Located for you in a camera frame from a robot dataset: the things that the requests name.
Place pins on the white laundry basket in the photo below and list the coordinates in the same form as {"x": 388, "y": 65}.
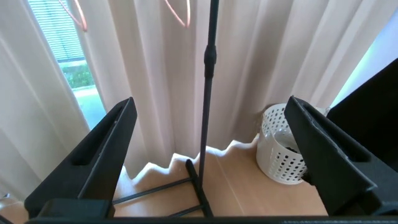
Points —
{"x": 276, "y": 161}

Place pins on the beige curtain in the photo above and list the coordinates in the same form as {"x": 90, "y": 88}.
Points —
{"x": 25, "y": 109}
{"x": 155, "y": 77}

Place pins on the window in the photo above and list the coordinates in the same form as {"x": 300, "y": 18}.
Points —
{"x": 62, "y": 37}

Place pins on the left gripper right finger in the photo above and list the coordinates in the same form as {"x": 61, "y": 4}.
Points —
{"x": 332, "y": 174}

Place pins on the pink clothes hanger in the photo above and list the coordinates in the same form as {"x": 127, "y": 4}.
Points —
{"x": 81, "y": 21}
{"x": 187, "y": 15}

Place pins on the black clothes rack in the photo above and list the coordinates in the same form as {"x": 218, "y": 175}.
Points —
{"x": 208, "y": 93}

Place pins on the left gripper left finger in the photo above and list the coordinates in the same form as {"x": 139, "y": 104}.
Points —
{"x": 93, "y": 174}

